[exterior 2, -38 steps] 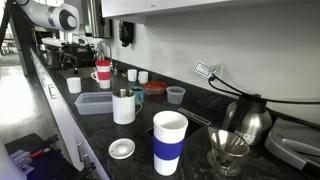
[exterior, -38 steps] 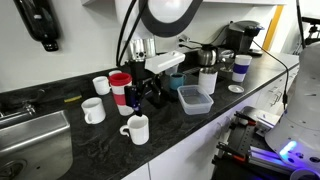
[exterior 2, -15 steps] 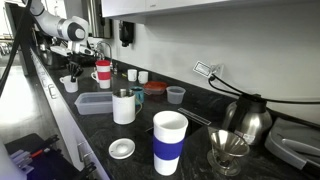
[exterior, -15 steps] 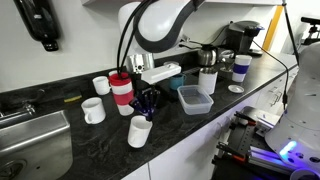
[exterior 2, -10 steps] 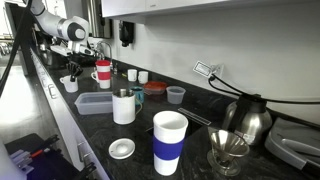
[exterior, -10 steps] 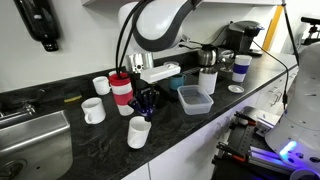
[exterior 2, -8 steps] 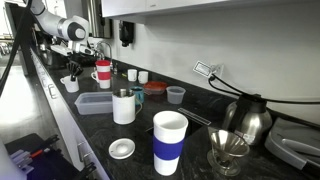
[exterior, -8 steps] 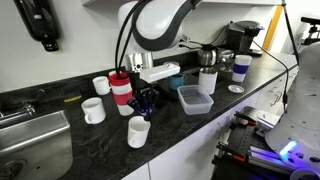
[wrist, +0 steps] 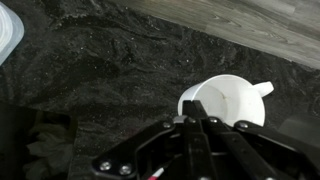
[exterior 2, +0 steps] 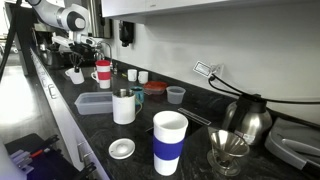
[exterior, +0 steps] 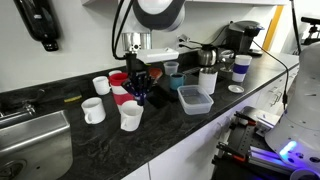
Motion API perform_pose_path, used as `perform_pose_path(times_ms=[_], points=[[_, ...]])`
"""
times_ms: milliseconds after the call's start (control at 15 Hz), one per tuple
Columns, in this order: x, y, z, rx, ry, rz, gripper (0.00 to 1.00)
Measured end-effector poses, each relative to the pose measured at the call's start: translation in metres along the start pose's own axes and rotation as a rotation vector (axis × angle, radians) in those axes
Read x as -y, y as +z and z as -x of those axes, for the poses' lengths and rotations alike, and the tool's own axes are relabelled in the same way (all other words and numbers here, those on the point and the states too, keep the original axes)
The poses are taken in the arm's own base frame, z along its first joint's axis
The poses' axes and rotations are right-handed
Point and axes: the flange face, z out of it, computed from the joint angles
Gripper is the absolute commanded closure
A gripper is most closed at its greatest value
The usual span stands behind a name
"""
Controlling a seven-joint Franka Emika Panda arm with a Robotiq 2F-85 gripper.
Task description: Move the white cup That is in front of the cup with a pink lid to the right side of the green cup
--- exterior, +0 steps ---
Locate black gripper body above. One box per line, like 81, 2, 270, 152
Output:
124, 52, 150, 79

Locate plain white mug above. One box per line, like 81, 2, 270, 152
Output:
92, 75, 112, 96
80, 96, 107, 125
108, 69, 123, 78
119, 100, 145, 132

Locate white cup red lid band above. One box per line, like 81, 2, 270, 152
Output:
108, 72, 136, 114

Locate small clear plastic cup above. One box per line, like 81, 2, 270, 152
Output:
163, 61, 180, 76

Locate teal cup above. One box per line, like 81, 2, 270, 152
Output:
169, 72, 186, 91

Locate white round cup lid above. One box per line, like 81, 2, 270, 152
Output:
227, 84, 245, 94

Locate white cup blue band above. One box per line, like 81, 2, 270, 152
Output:
231, 54, 253, 83

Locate clear plastic food container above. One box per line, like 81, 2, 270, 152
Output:
176, 84, 215, 116

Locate white steel-lined tumbler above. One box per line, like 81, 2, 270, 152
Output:
198, 66, 219, 96

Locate yellow green sponge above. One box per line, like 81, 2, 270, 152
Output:
63, 89, 83, 104

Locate stainless steel carafe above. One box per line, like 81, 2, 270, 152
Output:
196, 43, 219, 67

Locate white base cabinet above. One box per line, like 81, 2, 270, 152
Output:
121, 64, 301, 180

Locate grey black coffee maker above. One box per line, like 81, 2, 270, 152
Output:
224, 20, 266, 57

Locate black equipment cart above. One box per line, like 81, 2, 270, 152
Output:
211, 105, 291, 180

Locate steel sink faucet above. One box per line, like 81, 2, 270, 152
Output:
0, 88, 46, 118

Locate stainless steel sink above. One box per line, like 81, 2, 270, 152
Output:
0, 109, 74, 180

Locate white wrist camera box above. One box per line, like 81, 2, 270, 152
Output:
136, 47, 180, 64

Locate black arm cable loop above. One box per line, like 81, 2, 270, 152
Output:
111, 0, 134, 62

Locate white wall power outlet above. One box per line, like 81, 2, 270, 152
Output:
176, 34, 192, 51

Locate black power cable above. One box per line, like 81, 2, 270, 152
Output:
179, 39, 204, 49

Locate black red handled clamp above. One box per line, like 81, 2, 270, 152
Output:
215, 142, 248, 164
233, 111, 258, 127

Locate black wall dispenser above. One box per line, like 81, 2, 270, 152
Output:
13, 0, 61, 53

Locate white wall cabinet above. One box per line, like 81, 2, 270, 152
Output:
81, 0, 288, 6

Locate thin black hanging cable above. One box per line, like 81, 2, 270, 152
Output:
251, 39, 290, 111

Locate yellow door frame strip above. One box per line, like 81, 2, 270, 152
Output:
262, 4, 284, 51

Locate aluminium extrusion rail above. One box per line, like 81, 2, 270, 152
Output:
248, 146, 294, 174

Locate black camera on stand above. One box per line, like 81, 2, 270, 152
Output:
289, 0, 320, 56

